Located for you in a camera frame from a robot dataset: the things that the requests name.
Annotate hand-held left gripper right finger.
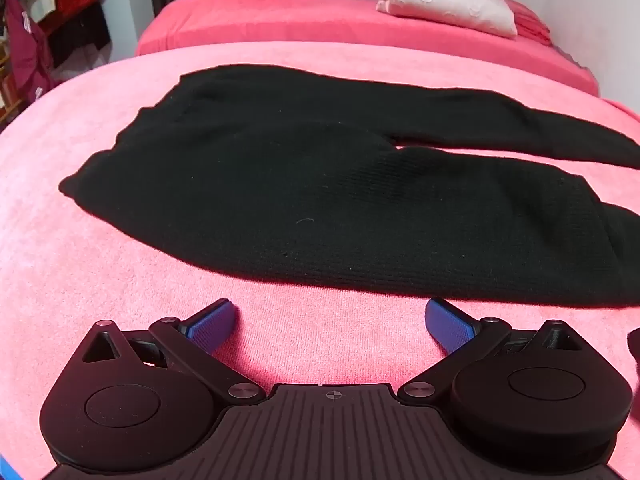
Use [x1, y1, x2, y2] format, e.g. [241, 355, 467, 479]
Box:
[397, 298, 596, 406]

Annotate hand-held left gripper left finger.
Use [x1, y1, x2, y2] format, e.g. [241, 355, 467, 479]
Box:
[75, 298, 267, 406]

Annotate black pants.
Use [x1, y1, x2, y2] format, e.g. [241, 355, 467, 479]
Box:
[59, 63, 640, 309]

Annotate pink fleece blanket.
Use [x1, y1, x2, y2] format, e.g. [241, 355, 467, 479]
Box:
[0, 40, 640, 480]

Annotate bed with pink cover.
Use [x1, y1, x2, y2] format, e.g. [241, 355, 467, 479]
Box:
[134, 0, 601, 96]

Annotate folded red cloth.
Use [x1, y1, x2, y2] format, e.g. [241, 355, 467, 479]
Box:
[505, 0, 553, 46]

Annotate hanging clothes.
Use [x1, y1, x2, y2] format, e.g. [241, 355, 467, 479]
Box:
[0, 0, 113, 126]

